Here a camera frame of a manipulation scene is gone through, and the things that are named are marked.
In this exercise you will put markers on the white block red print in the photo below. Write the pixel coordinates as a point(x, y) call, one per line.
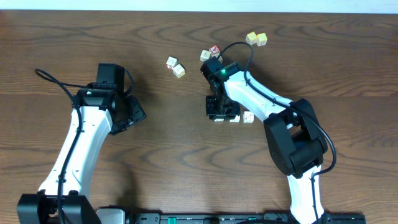
point(171, 62)

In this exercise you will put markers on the yellow edged airplane block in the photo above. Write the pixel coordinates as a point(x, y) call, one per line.
point(248, 117)

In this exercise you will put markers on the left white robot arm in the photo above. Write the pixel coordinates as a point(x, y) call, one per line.
point(100, 108)

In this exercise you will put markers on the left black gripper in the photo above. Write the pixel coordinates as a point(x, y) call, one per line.
point(139, 112)

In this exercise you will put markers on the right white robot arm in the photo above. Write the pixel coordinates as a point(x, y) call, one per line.
point(295, 143)

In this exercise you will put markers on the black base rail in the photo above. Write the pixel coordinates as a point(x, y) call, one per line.
point(284, 217)

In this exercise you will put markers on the yellow block right of pair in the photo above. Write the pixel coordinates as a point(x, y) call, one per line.
point(262, 39)

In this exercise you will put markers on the white block yellow edge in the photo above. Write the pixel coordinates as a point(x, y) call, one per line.
point(179, 71)

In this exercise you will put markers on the blue edged pencil block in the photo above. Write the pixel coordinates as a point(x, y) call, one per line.
point(236, 119)

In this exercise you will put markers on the red letter A block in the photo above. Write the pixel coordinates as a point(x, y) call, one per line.
point(215, 50)

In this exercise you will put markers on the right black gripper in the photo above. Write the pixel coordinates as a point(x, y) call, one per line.
point(214, 113)

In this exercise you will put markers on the yellow block left of pair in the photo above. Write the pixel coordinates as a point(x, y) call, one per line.
point(251, 38)

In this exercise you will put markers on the yellow block of pair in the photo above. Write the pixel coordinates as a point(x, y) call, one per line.
point(262, 39)
point(251, 38)

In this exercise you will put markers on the white block centre cluster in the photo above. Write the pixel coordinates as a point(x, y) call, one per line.
point(205, 55)

